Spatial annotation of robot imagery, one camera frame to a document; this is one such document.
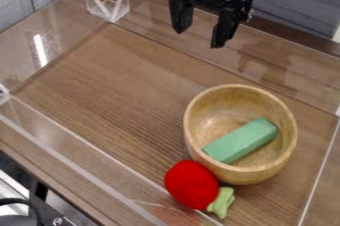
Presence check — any red plush strawberry toy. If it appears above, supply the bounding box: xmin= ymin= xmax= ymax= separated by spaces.
xmin=164 ymin=160 xmax=235 ymax=219

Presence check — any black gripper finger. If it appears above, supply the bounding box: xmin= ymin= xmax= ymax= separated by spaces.
xmin=211 ymin=6 xmax=248 ymax=48
xmin=170 ymin=0 xmax=194 ymax=34

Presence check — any clear acrylic corner bracket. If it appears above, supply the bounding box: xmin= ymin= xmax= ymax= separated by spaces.
xmin=86 ymin=0 xmax=131 ymax=23

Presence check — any black cable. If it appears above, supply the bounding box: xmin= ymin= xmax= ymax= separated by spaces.
xmin=0 ymin=197 xmax=38 ymax=219

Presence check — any wooden bowl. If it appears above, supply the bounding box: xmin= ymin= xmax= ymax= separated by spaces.
xmin=183 ymin=85 xmax=298 ymax=185

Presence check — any black table clamp bracket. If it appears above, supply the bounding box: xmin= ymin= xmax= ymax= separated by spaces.
xmin=30 ymin=180 xmax=76 ymax=226

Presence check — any green rectangular block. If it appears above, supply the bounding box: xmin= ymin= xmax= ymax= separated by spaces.
xmin=202 ymin=117 xmax=278 ymax=164

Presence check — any clear acrylic enclosure wall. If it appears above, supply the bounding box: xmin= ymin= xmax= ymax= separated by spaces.
xmin=0 ymin=0 xmax=340 ymax=226

